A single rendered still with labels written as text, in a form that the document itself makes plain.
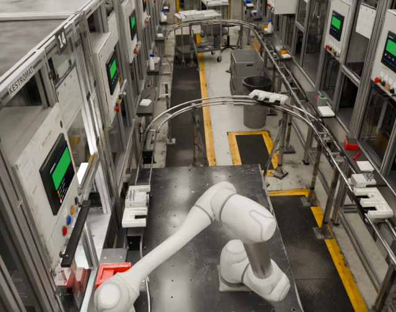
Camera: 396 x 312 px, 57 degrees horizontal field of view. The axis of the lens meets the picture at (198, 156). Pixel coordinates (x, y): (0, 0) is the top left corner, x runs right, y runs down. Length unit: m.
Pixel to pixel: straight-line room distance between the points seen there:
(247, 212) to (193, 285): 0.88
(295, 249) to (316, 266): 0.23
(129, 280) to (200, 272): 1.04
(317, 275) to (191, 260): 1.25
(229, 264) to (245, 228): 0.62
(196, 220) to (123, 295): 0.44
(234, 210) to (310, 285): 1.78
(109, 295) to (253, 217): 0.58
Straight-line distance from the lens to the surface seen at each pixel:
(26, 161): 1.23
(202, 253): 2.33
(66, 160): 1.48
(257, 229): 1.40
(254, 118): 4.88
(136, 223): 2.27
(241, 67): 5.38
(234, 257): 1.97
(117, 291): 1.18
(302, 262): 3.24
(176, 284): 2.19
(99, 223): 2.27
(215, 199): 1.47
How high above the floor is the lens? 2.42
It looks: 33 degrees down
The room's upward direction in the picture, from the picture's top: 2 degrees counter-clockwise
